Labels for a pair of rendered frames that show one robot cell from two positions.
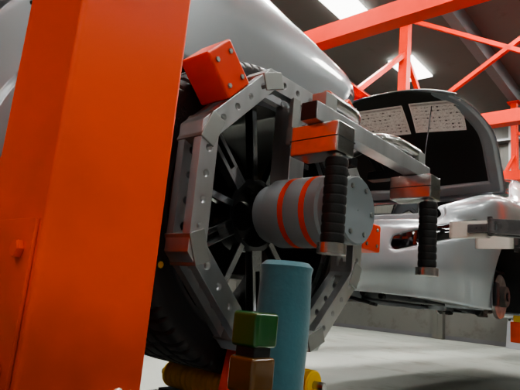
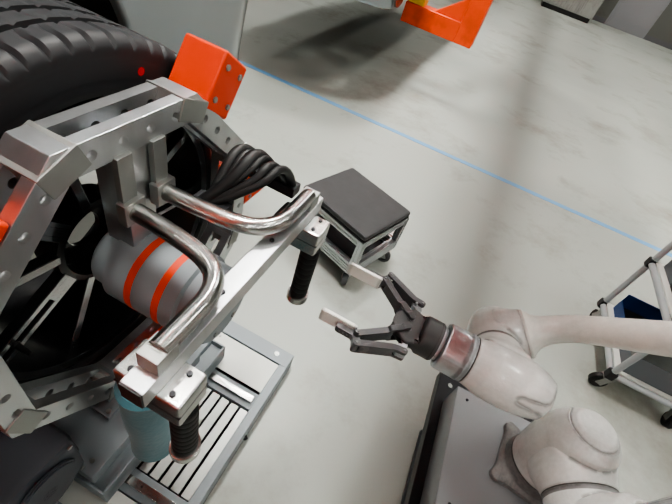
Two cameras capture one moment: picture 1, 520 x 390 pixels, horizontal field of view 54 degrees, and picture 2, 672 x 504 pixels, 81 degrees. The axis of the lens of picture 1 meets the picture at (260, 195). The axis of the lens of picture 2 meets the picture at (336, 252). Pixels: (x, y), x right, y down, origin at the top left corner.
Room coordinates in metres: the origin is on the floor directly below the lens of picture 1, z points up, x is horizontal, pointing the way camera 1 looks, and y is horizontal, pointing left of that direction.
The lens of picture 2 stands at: (0.53, -0.11, 1.39)
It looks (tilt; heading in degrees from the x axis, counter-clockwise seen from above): 43 degrees down; 329
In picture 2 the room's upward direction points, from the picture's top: 20 degrees clockwise
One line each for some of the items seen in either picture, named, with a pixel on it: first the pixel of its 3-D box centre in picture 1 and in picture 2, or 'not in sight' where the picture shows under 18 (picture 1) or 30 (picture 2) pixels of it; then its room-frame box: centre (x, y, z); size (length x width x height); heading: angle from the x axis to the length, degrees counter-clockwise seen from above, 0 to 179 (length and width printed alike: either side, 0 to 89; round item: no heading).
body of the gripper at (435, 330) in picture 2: not in sight; (415, 331); (0.84, -0.52, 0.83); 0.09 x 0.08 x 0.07; 48
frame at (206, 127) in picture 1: (283, 213); (137, 259); (1.03, -0.05, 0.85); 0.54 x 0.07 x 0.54; 138
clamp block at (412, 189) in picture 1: (415, 188); (300, 227); (1.02, -0.32, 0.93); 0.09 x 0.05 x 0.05; 48
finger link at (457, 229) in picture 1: (469, 229); (337, 321); (0.88, -0.37, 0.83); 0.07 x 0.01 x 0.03; 48
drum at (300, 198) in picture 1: (312, 212); (172, 279); (0.99, -0.10, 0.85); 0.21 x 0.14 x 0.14; 48
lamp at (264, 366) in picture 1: (251, 373); not in sight; (0.62, -0.01, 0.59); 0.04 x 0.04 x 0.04; 48
